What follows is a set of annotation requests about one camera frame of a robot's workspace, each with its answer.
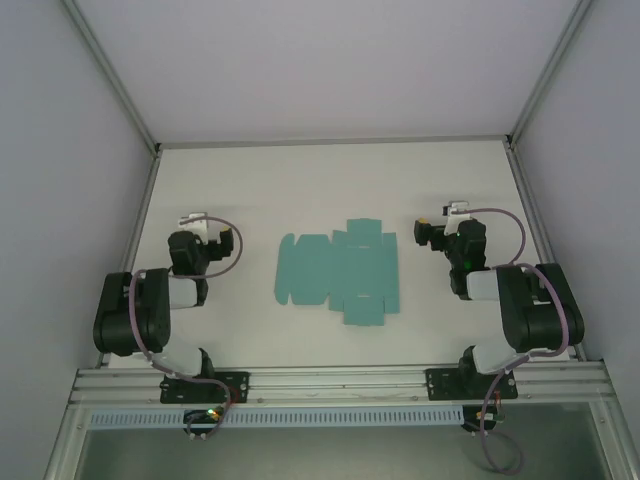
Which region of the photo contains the black controller board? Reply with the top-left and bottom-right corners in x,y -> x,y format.
183,407 -> 226,441
462,403 -> 506,434

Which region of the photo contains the teal corrugated paper box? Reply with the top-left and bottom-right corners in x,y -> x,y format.
273,218 -> 403,327

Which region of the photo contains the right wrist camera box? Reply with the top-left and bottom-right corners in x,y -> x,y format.
442,200 -> 471,226

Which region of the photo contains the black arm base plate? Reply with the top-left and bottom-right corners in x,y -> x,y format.
159,370 -> 251,405
424,367 -> 519,402

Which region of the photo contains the aluminium frame beam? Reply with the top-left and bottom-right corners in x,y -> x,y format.
43,404 -> 94,480
589,399 -> 640,480

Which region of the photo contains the wide aluminium extrusion beam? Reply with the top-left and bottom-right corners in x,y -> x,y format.
69,362 -> 614,407

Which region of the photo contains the slotted light blue cable duct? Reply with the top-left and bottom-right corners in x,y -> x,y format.
88,407 -> 464,430

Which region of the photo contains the aluminium frame post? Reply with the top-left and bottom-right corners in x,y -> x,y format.
504,0 -> 599,149
62,0 -> 162,154

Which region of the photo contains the purple cable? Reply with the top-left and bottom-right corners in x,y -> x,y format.
464,207 -> 574,474
128,215 -> 245,441

